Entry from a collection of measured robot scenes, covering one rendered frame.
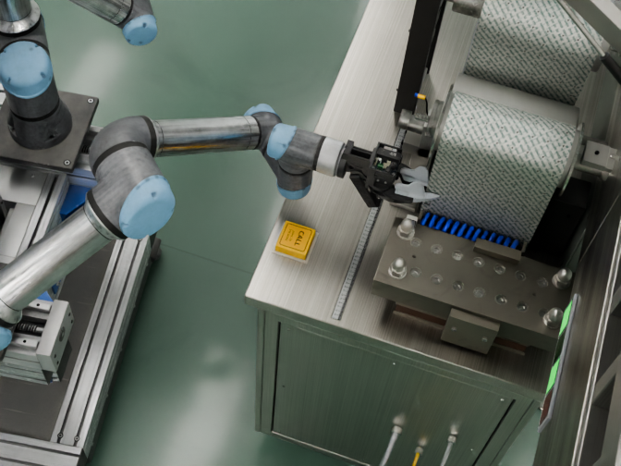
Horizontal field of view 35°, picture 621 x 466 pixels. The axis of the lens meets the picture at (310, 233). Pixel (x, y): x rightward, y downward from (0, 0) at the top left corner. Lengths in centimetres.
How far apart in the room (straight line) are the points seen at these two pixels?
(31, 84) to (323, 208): 70
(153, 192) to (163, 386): 125
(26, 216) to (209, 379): 85
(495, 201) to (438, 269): 18
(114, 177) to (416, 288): 63
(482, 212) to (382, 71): 58
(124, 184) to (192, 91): 174
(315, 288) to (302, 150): 31
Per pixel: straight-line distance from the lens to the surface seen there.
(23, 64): 232
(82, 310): 290
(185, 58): 367
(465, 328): 201
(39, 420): 278
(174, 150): 202
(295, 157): 202
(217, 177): 334
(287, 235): 215
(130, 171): 186
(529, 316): 201
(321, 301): 210
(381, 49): 252
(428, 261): 202
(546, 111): 204
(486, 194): 199
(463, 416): 230
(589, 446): 146
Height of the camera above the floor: 276
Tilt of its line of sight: 59 degrees down
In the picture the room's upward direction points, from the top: 6 degrees clockwise
